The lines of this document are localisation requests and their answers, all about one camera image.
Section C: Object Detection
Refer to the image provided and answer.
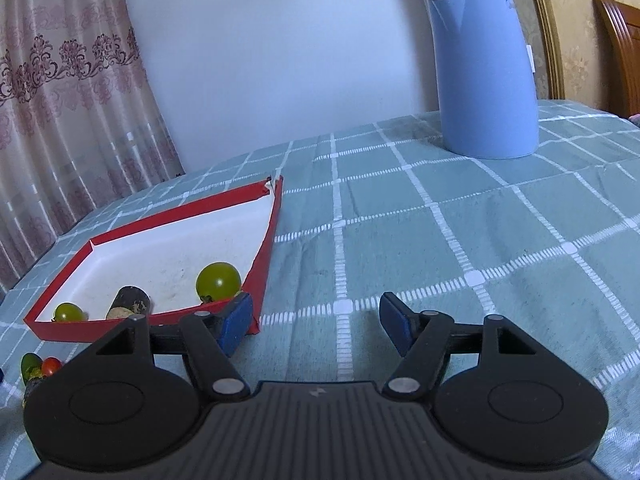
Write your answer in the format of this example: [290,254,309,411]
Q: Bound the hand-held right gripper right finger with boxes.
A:
[378,291,538,403]

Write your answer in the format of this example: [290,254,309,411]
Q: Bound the pink patterned curtain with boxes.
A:
[0,0,183,293]

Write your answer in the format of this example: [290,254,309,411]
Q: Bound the gold picture frame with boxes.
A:
[412,0,566,101]

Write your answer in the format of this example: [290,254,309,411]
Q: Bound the large green tomato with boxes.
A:
[195,261,242,303]

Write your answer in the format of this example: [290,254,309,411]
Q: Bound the teal checked tablecloth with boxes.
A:
[0,99,640,480]

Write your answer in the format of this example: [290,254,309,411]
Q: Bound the blue electric kettle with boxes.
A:
[426,0,540,160]

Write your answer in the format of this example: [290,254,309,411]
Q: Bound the dark eggplant piece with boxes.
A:
[106,286,152,320]

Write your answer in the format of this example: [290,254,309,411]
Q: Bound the small green tomato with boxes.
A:
[53,302,86,323]

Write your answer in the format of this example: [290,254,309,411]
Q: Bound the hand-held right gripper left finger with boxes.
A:
[95,292,254,403]

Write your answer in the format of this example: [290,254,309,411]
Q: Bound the red cardboard box tray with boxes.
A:
[24,176,284,343]

